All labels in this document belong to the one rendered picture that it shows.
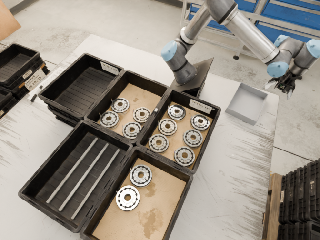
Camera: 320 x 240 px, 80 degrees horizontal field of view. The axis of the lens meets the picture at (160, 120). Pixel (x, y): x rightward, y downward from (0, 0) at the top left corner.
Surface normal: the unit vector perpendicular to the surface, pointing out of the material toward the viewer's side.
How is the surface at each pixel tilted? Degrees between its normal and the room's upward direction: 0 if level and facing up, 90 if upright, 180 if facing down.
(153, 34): 0
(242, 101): 0
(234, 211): 0
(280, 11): 90
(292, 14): 90
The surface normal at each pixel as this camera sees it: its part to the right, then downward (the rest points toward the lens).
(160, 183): 0.04, -0.53
